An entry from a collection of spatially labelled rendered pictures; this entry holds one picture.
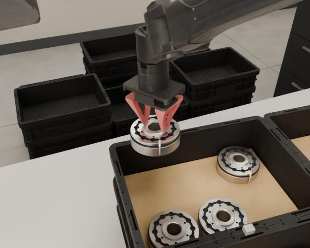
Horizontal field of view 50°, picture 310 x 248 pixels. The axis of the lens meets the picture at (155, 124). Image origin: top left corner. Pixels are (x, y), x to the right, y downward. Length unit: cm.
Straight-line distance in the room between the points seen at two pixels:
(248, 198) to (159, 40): 46
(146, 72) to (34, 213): 55
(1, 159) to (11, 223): 131
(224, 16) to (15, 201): 79
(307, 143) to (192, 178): 35
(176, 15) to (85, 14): 301
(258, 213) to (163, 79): 38
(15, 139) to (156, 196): 169
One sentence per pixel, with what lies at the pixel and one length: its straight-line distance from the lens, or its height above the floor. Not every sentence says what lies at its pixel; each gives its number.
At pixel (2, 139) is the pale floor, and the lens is 241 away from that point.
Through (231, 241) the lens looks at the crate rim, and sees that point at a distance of 62.
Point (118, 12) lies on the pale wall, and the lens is 353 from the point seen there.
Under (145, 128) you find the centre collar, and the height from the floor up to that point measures 102.
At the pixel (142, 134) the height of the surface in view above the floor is 101.
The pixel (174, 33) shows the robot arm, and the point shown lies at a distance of 47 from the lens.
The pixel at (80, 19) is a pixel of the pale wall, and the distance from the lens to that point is 346.
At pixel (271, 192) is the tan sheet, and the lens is 85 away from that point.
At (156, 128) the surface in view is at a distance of 70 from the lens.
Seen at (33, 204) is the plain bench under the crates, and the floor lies 70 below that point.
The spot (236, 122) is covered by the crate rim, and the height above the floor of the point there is 93.
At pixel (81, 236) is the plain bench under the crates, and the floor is 70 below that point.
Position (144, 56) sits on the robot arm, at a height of 118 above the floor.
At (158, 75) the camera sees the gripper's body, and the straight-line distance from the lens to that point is 59.
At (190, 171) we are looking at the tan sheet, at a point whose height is 83.
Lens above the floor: 145
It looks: 39 degrees down
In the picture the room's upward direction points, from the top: straight up
